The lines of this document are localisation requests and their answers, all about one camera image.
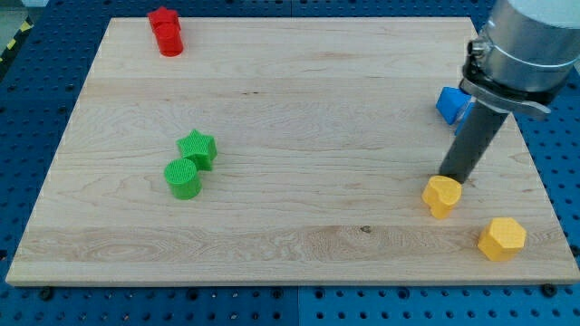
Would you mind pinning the red star block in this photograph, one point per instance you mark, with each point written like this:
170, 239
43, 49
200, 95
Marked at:
162, 16

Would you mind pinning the yellow hexagon block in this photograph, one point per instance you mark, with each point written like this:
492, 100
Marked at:
502, 239

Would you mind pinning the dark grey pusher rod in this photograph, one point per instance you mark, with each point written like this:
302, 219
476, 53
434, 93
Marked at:
473, 139

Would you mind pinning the green star block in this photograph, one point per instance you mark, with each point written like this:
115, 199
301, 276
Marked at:
199, 148

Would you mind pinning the blue cube block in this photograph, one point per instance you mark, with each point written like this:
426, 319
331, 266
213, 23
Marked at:
452, 103

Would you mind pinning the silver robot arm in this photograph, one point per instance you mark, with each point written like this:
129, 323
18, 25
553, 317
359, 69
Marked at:
519, 62

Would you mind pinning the yellow heart block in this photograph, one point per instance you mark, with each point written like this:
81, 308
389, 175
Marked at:
441, 194

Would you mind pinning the blue block behind rod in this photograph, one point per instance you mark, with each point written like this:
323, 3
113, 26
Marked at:
462, 116

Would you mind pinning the green cylinder block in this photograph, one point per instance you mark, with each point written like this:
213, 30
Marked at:
182, 178

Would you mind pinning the red cylinder block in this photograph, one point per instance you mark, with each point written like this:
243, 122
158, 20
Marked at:
168, 39

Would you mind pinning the light wooden board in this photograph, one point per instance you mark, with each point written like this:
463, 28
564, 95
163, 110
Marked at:
326, 132

